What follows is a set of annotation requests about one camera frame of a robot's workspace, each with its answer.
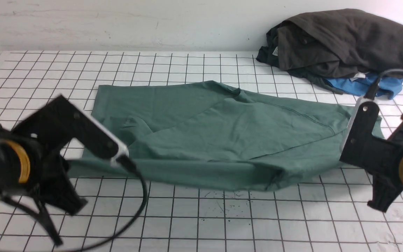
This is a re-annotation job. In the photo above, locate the white grid-pattern tablecloth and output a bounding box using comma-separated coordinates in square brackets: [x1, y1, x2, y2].
[0, 51, 403, 252]

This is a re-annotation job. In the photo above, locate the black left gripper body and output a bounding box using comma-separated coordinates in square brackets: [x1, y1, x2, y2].
[0, 124, 87, 245]

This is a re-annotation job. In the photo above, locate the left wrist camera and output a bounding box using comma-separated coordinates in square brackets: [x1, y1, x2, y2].
[13, 95, 135, 169]

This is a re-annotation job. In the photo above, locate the dark green garment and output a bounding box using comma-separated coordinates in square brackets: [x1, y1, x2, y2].
[256, 23, 344, 95]

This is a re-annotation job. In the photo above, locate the green long-sleeve top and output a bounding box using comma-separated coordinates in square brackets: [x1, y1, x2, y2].
[92, 81, 354, 191]

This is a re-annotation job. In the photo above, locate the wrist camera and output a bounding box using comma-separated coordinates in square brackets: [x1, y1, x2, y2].
[339, 96, 379, 167]
[13, 95, 135, 169]

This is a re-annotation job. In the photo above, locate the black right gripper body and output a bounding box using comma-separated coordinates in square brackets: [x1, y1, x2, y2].
[355, 114, 403, 213]

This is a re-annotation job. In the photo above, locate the blue garment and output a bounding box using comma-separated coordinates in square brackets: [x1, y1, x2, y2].
[325, 73, 403, 100]

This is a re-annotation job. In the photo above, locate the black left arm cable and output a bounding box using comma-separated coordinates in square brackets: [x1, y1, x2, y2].
[0, 156, 149, 252]

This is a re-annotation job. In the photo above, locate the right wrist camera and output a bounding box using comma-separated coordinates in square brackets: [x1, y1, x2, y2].
[339, 96, 379, 167]

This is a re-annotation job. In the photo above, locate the dark grey-brown garment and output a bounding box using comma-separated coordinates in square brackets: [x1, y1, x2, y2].
[278, 8, 403, 78]

